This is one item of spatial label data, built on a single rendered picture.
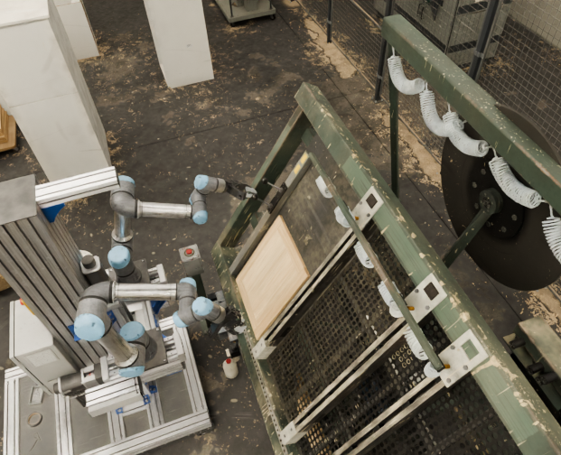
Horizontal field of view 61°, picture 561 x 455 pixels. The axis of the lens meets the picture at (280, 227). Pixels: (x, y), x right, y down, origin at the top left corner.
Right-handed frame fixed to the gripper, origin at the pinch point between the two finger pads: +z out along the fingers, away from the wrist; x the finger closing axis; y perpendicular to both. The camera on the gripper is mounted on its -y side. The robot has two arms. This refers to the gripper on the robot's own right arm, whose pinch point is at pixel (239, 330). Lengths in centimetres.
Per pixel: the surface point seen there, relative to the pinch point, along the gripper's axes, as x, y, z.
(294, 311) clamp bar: 2.5, 23.6, 15.8
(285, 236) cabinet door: 43, 36, 15
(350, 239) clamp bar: 3, 68, -10
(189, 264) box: 80, -32, 31
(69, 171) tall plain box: 274, -133, 44
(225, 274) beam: 65, -16, 42
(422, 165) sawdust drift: 184, 148, 225
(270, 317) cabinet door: 16.5, 5.0, 32.8
